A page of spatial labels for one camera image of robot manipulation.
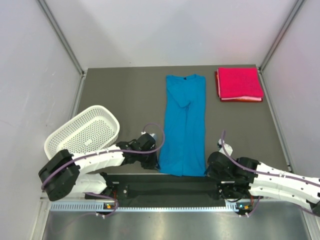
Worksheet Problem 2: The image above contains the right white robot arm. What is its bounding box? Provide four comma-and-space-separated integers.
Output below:
205, 150, 320, 217

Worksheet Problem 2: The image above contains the folded pink t-shirt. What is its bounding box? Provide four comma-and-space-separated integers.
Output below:
217, 67, 264, 99

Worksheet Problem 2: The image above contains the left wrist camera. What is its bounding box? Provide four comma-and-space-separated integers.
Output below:
141, 131, 158, 141

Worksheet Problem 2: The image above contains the right aluminium frame post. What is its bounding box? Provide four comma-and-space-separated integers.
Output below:
257, 0, 307, 73

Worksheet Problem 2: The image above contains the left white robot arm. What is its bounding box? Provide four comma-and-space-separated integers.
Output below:
38, 132, 159, 202

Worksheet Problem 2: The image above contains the white slotted cable duct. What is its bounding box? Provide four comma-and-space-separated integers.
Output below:
49, 201, 253, 213

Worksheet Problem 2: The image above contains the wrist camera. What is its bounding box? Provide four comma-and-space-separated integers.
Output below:
141, 131, 158, 141
217, 138, 233, 157

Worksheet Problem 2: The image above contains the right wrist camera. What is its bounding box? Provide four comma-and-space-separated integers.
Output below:
217, 138, 233, 157

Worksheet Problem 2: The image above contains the aluminium frame post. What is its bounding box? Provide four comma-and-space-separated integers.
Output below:
36, 0, 85, 76
257, 0, 307, 73

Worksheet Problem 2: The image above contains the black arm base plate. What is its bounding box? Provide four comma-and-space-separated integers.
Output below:
84, 173, 253, 208

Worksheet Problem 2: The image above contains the blue t-shirt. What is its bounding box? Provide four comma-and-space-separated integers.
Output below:
159, 74, 206, 177

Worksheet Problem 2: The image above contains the folded red t-shirt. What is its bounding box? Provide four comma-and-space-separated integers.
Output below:
214, 71, 263, 103

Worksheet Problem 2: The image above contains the left aluminium frame post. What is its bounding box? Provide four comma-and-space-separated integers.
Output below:
36, 0, 85, 76

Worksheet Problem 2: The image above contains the white perforated plastic basket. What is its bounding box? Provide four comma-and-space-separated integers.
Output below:
44, 105, 120, 160

